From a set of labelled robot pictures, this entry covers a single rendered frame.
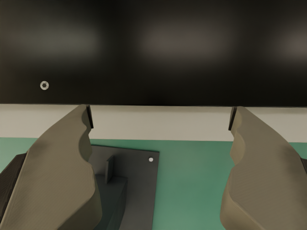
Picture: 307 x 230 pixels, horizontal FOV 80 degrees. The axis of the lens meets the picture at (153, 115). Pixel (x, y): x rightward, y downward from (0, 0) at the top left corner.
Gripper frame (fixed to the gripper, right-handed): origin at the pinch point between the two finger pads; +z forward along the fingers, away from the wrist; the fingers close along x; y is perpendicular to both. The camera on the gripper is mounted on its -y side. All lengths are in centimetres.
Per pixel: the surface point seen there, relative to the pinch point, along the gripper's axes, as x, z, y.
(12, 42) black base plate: -15.4, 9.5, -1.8
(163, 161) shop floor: 3, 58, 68
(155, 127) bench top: -0.4, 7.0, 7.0
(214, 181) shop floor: 30, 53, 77
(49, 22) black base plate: -11.4, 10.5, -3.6
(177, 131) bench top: 2.2, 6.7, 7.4
